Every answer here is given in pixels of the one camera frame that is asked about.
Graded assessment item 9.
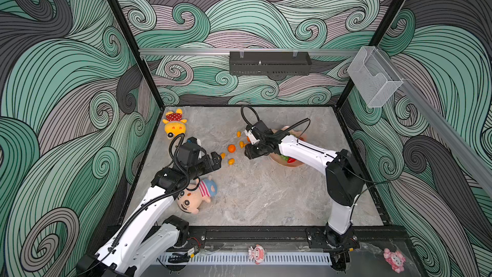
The aluminium wall rail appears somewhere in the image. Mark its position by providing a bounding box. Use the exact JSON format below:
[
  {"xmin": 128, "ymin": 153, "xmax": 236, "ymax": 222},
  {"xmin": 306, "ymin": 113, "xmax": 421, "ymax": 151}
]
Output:
[{"xmin": 138, "ymin": 47, "xmax": 359, "ymax": 57}]

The pink scalloped fruit bowl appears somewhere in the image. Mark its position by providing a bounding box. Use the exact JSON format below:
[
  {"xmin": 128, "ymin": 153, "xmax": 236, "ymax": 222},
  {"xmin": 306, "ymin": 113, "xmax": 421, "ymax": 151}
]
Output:
[{"xmin": 269, "ymin": 130, "xmax": 304, "ymax": 167}]

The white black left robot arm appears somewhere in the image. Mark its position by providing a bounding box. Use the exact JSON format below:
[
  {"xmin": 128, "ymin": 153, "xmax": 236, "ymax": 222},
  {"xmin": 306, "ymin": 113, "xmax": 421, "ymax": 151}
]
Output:
[{"xmin": 76, "ymin": 134, "xmax": 222, "ymax": 276}]

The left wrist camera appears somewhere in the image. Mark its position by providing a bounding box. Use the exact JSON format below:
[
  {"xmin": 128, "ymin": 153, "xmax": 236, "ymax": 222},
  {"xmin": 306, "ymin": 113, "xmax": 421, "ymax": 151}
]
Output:
[{"xmin": 177, "ymin": 137, "xmax": 207, "ymax": 165}]

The white slotted cable duct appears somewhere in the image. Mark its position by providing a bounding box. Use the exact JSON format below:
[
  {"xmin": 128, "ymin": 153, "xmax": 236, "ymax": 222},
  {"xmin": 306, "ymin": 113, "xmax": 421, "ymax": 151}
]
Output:
[{"xmin": 179, "ymin": 252, "xmax": 332, "ymax": 266}]

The boy doll plush toy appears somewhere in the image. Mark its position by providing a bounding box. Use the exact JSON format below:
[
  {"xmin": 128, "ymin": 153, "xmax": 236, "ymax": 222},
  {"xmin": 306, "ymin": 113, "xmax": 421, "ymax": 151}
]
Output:
[{"xmin": 176, "ymin": 176, "xmax": 218, "ymax": 214}]

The orange tangerine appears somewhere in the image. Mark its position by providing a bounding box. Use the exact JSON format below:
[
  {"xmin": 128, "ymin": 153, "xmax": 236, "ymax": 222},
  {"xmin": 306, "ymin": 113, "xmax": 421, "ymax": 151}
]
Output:
[{"xmin": 228, "ymin": 144, "xmax": 236, "ymax": 153}]

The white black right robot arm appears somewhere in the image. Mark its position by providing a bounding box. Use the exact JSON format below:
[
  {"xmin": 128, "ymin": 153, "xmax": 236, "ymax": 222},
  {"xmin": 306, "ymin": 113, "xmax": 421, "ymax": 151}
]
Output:
[{"xmin": 240, "ymin": 105, "xmax": 365, "ymax": 250}]

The pink melody figurine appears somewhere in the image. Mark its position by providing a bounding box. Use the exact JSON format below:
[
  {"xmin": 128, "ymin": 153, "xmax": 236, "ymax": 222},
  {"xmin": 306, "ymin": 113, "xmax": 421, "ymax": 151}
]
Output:
[{"xmin": 383, "ymin": 248, "xmax": 406, "ymax": 273}]

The yellow cow plush toy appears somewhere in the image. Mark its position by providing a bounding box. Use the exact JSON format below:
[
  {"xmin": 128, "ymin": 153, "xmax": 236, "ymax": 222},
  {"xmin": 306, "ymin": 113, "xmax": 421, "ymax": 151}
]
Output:
[{"xmin": 162, "ymin": 108, "xmax": 187, "ymax": 139}]

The black wall tray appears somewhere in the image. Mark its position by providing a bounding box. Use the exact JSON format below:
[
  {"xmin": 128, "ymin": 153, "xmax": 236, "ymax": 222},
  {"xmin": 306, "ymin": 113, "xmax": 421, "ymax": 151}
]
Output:
[{"xmin": 229, "ymin": 52, "xmax": 313, "ymax": 80}]

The pink white chopper figurine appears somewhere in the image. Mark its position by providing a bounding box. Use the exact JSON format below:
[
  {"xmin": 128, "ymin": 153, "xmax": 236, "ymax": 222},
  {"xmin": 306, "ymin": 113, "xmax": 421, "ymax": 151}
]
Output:
[{"xmin": 248, "ymin": 244, "xmax": 266, "ymax": 265}]

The clear acrylic wall box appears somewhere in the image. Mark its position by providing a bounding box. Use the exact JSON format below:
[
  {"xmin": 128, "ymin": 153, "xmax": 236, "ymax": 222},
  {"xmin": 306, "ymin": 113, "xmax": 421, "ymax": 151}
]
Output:
[{"xmin": 347, "ymin": 46, "xmax": 403, "ymax": 108}]

